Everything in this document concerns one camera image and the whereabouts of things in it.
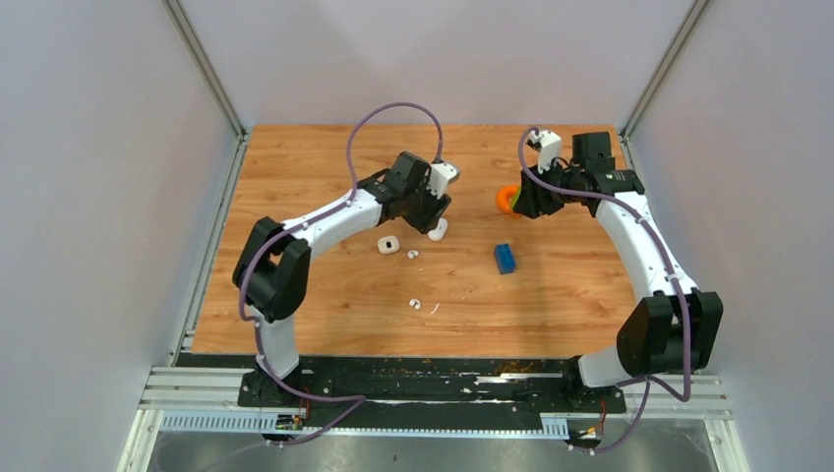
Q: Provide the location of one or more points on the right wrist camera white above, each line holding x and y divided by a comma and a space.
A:
548, 146

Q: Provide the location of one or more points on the aluminium corner post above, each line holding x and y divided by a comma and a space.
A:
182, 22
690, 21

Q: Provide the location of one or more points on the blue building block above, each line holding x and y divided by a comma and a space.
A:
504, 259

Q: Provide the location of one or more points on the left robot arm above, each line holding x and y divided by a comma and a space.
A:
273, 270

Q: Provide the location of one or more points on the left aluminium corner post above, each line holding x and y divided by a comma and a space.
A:
182, 22

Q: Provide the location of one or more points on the white earbud charging case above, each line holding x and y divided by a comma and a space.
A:
388, 245

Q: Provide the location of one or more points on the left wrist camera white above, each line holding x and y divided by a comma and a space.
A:
442, 175

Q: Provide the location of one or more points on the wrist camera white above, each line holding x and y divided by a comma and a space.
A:
548, 146
442, 175

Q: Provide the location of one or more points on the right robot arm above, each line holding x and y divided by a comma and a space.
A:
671, 332

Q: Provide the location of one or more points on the right aluminium corner post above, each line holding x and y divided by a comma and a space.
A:
690, 21

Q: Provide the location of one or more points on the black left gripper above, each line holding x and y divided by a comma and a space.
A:
438, 208

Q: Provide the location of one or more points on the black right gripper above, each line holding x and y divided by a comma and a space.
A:
530, 202

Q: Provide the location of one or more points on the orange ring toy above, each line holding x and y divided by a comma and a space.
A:
506, 198

